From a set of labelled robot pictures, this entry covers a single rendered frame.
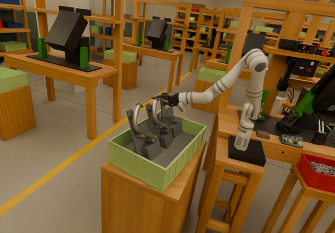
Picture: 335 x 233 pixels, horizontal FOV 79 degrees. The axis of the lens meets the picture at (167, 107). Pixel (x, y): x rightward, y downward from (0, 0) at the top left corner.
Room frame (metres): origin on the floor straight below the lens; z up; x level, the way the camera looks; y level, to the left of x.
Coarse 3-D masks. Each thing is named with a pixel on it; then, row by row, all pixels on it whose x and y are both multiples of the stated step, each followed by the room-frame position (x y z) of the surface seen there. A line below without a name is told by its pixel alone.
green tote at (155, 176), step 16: (160, 112) 1.54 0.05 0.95; (128, 128) 1.19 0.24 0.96; (192, 128) 1.42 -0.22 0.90; (112, 144) 1.01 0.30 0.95; (192, 144) 1.16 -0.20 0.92; (112, 160) 1.01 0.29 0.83; (128, 160) 0.95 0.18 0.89; (144, 160) 0.90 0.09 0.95; (176, 160) 0.94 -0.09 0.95; (144, 176) 0.90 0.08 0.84; (160, 176) 0.85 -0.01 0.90
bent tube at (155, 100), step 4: (156, 96) 1.24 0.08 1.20; (156, 100) 1.24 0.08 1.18; (152, 104) 1.23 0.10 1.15; (156, 104) 1.22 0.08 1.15; (152, 108) 1.20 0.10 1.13; (152, 112) 1.18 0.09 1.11; (152, 116) 1.18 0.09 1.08; (156, 116) 1.18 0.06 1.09; (156, 120) 1.17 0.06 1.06; (160, 124) 1.20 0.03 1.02; (164, 124) 1.25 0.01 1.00; (164, 128) 1.26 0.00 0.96; (168, 128) 1.29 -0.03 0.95
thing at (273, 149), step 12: (216, 132) 1.55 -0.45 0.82; (228, 132) 1.44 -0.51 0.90; (252, 132) 1.50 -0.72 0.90; (264, 144) 1.39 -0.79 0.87; (276, 144) 1.37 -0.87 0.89; (312, 144) 1.43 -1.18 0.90; (276, 156) 1.37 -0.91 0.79; (288, 156) 1.35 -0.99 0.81; (300, 156) 1.34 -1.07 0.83; (324, 156) 1.32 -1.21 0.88
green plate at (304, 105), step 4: (308, 92) 1.67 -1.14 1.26; (308, 96) 1.63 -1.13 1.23; (312, 96) 1.58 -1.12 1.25; (304, 100) 1.64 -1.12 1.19; (308, 100) 1.59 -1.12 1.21; (312, 100) 1.58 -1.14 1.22; (300, 104) 1.65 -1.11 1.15; (304, 104) 1.60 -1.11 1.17; (308, 104) 1.57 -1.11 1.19; (296, 108) 1.67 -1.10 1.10; (300, 108) 1.61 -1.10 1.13; (304, 108) 1.57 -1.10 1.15; (308, 108) 1.58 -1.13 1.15; (312, 108) 1.57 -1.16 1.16; (308, 112) 1.57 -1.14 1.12; (312, 112) 1.57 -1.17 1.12
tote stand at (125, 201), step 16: (192, 160) 1.17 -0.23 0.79; (112, 176) 0.96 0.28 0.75; (128, 176) 0.93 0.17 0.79; (176, 176) 0.99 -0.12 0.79; (192, 176) 1.13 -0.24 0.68; (112, 192) 0.96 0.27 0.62; (128, 192) 0.92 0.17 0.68; (144, 192) 0.88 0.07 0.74; (160, 192) 0.85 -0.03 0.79; (176, 192) 0.86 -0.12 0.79; (192, 192) 1.36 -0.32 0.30; (112, 208) 0.95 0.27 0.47; (128, 208) 0.91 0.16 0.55; (144, 208) 0.88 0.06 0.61; (160, 208) 0.84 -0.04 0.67; (176, 208) 0.81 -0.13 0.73; (112, 224) 0.95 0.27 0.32; (128, 224) 0.91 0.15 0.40; (144, 224) 0.87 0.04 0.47; (160, 224) 0.84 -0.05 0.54; (176, 224) 0.91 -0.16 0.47
